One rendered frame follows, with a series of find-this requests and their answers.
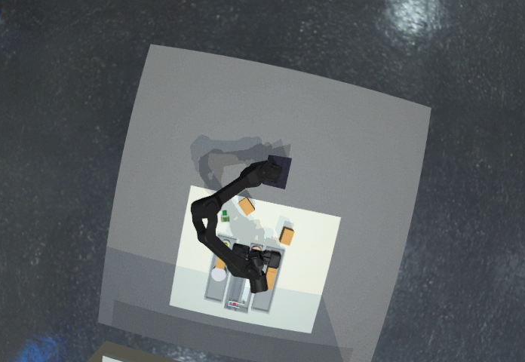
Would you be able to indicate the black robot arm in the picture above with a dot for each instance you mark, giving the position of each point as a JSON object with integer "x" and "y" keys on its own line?
{"x": 209, "y": 207}

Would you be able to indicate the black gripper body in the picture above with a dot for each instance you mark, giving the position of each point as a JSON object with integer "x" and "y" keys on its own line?
{"x": 273, "y": 258}

